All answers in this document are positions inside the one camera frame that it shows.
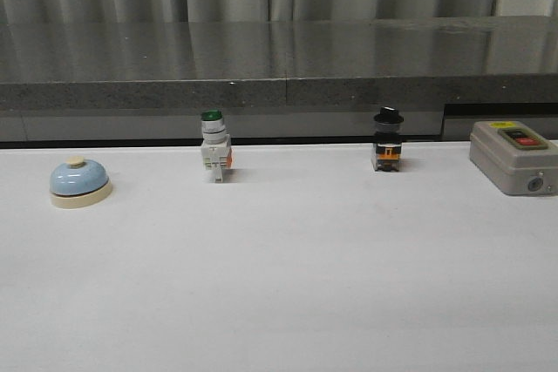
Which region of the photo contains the blue and cream call bell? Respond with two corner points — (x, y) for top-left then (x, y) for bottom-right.
(50, 156), (112, 209)

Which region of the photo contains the grey granite counter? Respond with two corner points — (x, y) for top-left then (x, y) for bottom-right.
(1, 17), (557, 147)

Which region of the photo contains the green pushbutton switch white body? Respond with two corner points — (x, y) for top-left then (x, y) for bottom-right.
(201, 110), (232, 182)

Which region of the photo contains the black rotary selector switch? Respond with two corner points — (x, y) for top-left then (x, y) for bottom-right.
(371, 106), (404, 172)

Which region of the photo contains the grey on-off switch box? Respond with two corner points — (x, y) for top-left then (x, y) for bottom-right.
(469, 121), (557, 196)

